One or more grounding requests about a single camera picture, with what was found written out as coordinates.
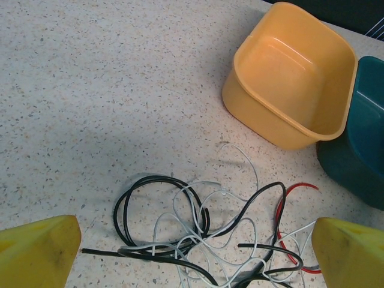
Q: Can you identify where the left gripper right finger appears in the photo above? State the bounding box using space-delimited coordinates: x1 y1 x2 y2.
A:
311 217 384 288

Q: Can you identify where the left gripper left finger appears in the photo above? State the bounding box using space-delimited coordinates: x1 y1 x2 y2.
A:
0 214 83 288

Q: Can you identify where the thick black cable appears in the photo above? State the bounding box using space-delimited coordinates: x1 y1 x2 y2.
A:
81 175 221 287

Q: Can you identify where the red cable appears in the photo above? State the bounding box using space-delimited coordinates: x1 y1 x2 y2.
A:
275 182 323 275

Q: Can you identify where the thin black cable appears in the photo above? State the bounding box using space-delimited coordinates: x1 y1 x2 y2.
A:
206 181 304 288

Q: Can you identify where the thin white cable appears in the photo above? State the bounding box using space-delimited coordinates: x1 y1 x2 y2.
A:
220 143 260 194

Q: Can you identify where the thick white cable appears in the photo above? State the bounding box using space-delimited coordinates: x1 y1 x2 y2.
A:
152 179 316 288

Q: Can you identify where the teal plastic bin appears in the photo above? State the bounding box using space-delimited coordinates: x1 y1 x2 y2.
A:
316 55 384 211

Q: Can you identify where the orange plastic bin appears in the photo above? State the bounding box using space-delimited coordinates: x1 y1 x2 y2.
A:
221 1 359 151

